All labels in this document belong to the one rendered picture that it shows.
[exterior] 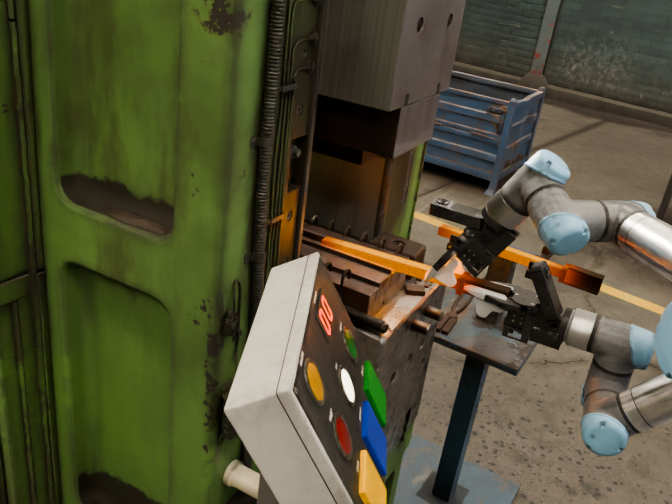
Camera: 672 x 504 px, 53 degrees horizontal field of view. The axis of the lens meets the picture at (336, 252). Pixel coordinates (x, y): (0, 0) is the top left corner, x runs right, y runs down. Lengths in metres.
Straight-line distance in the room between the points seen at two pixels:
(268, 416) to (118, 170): 0.68
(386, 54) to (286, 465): 0.69
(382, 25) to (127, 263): 0.61
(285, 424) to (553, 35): 8.67
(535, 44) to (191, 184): 8.40
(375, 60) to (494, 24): 8.42
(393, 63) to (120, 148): 0.50
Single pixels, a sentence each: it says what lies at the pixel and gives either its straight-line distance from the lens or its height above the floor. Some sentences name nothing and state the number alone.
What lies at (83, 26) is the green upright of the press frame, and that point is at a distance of 1.28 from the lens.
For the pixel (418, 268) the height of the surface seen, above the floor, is 1.02.
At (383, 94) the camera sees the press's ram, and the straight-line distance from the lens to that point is 1.17.
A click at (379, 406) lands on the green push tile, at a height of 1.00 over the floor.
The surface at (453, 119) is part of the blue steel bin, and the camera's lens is 5.15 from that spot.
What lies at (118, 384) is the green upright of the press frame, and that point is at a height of 0.71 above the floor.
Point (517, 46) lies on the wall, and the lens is 9.42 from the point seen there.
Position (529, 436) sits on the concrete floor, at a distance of 2.74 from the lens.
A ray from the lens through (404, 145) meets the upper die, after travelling 1.28.
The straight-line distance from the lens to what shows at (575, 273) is 1.70.
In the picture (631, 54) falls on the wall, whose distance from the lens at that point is 8.95.
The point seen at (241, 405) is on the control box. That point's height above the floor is 1.17.
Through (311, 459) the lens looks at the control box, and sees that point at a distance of 0.77.
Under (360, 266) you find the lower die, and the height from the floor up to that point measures 0.99.
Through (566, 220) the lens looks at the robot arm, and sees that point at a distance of 1.19.
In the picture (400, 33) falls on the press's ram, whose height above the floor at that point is 1.50.
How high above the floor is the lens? 1.64
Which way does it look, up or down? 26 degrees down
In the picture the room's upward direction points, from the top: 8 degrees clockwise
